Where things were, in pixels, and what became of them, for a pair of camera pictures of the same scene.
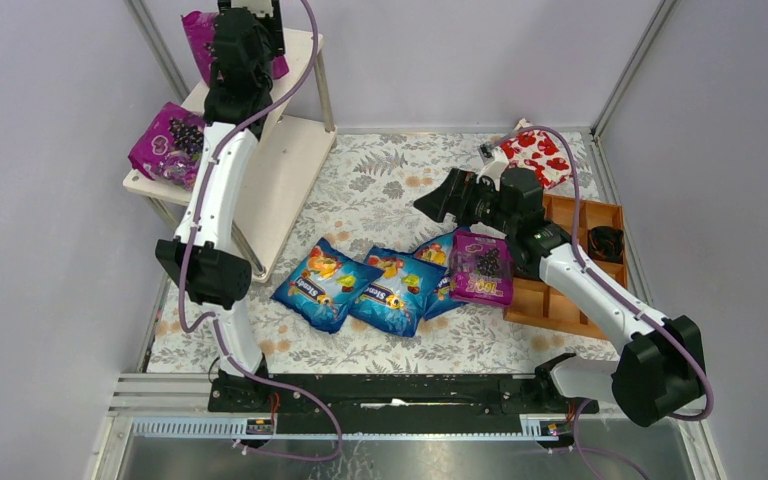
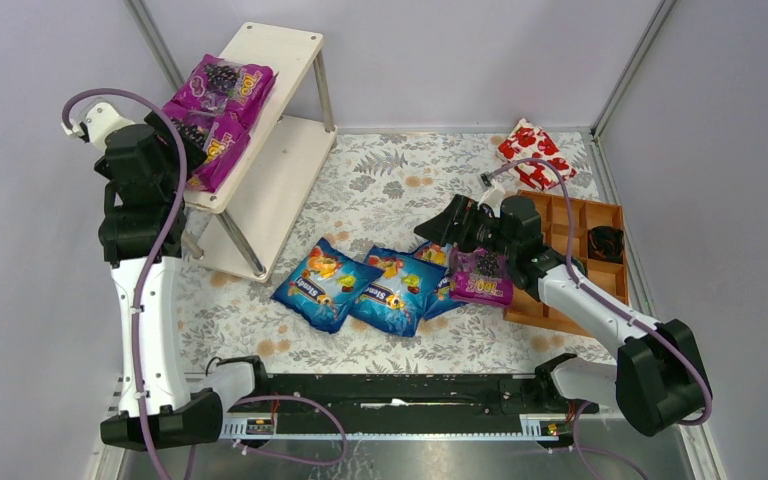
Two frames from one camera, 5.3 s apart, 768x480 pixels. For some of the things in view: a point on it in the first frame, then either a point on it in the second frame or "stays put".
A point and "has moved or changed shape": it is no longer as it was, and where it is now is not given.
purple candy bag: (480, 268) stays put
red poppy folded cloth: (538, 150) stays put
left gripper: (226, 29) → (176, 134)
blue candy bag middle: (395, 301) stays put
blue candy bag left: (325, 285) stays put
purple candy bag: (201, 31) has moved or changed shape
